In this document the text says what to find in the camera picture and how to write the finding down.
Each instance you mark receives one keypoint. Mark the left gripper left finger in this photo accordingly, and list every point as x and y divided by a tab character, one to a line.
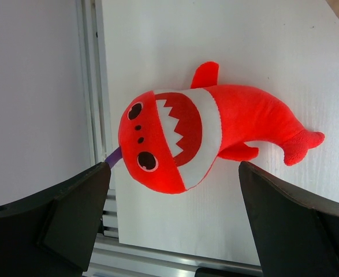
52	232

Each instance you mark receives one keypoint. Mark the aluminium mounting rail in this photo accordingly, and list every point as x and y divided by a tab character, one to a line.
111	258

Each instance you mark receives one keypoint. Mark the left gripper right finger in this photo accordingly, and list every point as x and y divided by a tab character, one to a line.
296	232

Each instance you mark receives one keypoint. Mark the red shark plush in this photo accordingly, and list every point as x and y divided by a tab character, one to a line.
169	139

